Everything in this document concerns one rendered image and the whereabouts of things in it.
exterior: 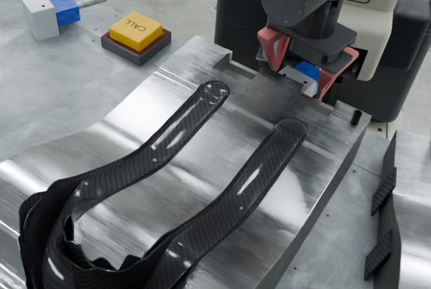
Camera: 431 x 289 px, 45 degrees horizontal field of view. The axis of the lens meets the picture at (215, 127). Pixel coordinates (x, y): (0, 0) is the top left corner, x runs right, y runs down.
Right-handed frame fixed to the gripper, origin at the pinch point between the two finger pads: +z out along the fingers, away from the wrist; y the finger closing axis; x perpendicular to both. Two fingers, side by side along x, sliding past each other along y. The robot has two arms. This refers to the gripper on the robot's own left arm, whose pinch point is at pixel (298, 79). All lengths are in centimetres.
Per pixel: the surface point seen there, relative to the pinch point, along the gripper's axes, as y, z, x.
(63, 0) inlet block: -38.5, 1.0, -10.7
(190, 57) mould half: -10.6, -4.2, -11.5
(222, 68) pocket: -7.5, -2.1, -8.1
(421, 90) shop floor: -4, 83, 121
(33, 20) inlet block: -37.4, 1.1, -17.3
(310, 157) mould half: 10.5, -4.0, -14.6
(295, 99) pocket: 3.2, -2.4, -6.3
